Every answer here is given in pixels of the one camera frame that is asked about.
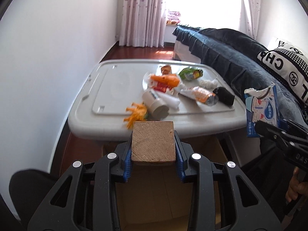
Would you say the wooden block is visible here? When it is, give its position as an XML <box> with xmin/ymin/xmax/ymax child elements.
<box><xmin>131</xmin><ymin>121</ymin><xmax>176</xmax><ymax>164</ymax></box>

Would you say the white paper cup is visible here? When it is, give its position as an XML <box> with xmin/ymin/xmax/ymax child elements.
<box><xmin>142</xmin><ymin>89</ymin><xmax>169</xmax><ymax>120</ymax></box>

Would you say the orange yellow shredded wrapper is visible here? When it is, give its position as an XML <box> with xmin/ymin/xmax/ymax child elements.
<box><xmin>123</xmin><ymin>103</ymin><xmax>149</xmax><ymax>129</ymax></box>

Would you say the black bag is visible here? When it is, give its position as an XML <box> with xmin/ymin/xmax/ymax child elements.
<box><xmin>213</xmin><ymin>87</ymin><xmax>235</xmax><ymax>106</ymax></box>

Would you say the red white snack wrapper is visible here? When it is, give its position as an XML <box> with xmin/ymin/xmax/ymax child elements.
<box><xmin>151</xmin><ymin>81</ymin><xmax>174</xmax><ymax>95</ymax></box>

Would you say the orange snack wrapper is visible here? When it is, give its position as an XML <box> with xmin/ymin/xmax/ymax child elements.
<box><xmin>150</xmin><ymin>74</ymin><xmax>180</xmax><ymax>88</ymax></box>

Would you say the green seaweed snack bag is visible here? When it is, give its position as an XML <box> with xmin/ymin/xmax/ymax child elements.
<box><xmin>178</xmin><ymin>67</ymin><xmax>203</xmax><ymax>81</ymax></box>

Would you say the right hand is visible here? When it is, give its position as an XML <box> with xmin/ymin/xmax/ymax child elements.
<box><xmin>285</xmin><ymin>167</ymin><xmax>307</xmax><ymax>202</ymax></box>

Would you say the cardboard box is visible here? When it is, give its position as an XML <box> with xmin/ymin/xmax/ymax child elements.
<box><xmin>102</xmin><ymin>134</ymin><xmax>229</xmax><ymax>231</ymax></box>

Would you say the grey plastic bin lid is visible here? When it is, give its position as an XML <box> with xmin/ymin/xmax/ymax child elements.
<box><xmin>68</xmin><ymin>59</ymin><xmax>246</xmax><ymax>141</ymax></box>

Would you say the black white printed pillow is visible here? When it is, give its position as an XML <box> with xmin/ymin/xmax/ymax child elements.
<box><xmin>257</xmin><ymin>41</ymin><xmax>307</xmax><ymax>105</ymax></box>

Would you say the dark blue bed blanket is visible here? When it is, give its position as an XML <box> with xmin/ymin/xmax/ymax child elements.
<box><xmin>173</xmin><ymin>26</ymin><xmax>307</xmax><ymax>126</ymax></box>

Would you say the pink patterned curtain right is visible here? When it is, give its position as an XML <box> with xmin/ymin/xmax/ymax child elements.
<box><xmin>243</xmin><ymin>0</ymin><xmax>262</xmax><ymax>40</ymax></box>

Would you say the pink patterned curtain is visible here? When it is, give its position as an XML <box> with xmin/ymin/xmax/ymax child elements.
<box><xmin>243</xmin><ymin>0</ymin><xmax>262</xmax><ymax>40</ymax></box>
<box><xmin>119</xmin><ymin>0</ymin><xmax>167</xmax><ymax>48</ymax></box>

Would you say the folded pink cloth on sill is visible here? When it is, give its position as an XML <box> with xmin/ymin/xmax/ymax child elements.
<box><xmin>167</xmin><ymin>10</ymin><xmax>181</xmax><ymax>25</ymax></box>

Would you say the pink patterned curtain left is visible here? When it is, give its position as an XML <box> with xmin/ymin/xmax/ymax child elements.
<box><xmin>119</xmin><ymin>0</ymin><xmax>167</xmax><ymax>48</ymax></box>

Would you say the white bed frame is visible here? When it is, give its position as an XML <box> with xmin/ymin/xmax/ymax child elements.
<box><xmin>173</xmin><ymin>40</ymin><xmax>201</xmax><ymax>64</ymax></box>

